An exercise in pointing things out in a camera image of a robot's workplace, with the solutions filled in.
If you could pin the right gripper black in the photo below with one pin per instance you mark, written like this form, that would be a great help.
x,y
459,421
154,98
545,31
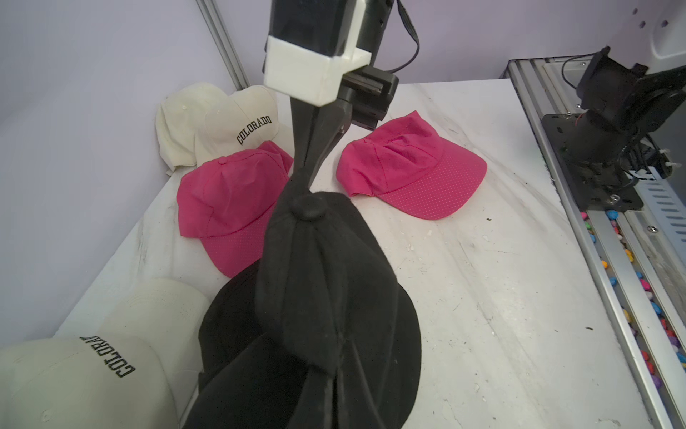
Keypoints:
x,y
317,130

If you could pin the pink cap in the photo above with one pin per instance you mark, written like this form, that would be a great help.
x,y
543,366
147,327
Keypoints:
x,y
226,204
408,165

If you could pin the black cap with white logo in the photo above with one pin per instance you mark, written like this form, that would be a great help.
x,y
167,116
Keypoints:
x,y
250,381

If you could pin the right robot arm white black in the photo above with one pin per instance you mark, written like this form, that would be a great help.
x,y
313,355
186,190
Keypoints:
x,y
633,101

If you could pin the cream Colorado cap middle right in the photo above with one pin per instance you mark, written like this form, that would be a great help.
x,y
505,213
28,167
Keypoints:
x,y
244,120

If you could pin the cream colorado cap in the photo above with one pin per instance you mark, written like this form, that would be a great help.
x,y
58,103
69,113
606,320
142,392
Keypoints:
x,y
244,120
178,118
139,370

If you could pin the cream Colorado cap back right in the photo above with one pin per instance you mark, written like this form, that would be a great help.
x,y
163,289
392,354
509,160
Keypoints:
x,y
178,118

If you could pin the cream Colorado cap left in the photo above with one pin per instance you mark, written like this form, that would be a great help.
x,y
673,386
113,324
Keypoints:
x,y
139,370

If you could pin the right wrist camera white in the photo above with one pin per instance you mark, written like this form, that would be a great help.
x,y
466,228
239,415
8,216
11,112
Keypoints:
x,y
312,44

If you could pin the aluminium front rail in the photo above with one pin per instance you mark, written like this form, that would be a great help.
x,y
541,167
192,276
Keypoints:
x,y
637,260

